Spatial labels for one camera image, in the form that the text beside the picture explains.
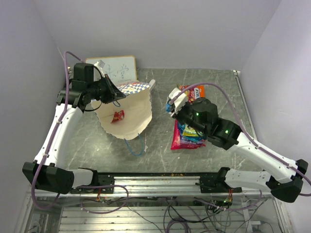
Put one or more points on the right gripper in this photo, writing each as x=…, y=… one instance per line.
x=177, y=116

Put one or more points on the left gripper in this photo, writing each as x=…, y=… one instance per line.
x=111, y=95

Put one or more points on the blue M&M's bag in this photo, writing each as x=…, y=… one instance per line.
x=169, y=107

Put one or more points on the red Skittles bag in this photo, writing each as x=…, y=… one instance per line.
x=118, y=116

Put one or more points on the orange yellow snack bag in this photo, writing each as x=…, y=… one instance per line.
x=195, y=93

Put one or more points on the checkered paper bag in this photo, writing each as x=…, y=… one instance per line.
x=137, y=107

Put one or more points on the blue red snack bag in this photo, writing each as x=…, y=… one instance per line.
x=189, y=140

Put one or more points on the red chips bag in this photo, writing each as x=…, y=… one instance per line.
x=177, y=144

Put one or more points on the green Fox's candy bag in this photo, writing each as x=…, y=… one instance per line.
x=190, y=132

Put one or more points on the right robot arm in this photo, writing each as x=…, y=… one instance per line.
x=281, y=176

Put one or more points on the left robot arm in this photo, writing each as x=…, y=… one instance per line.
x=47, y=171

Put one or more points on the small whiteboard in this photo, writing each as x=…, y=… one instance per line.
x=120, y=69

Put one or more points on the white board eraser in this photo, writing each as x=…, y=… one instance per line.
x=152, y=84

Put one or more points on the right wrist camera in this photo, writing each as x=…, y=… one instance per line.
x=177, y=100

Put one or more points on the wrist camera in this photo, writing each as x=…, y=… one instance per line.
x=100, y=66
x=177, y=100

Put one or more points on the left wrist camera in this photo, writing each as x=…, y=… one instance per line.
x=100, y=66

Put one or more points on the aluminium frame rail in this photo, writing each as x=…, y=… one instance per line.
x=147, y=187

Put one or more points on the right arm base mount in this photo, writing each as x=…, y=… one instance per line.
x=213, y=182

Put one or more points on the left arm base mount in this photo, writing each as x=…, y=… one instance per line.
x=101, y=179

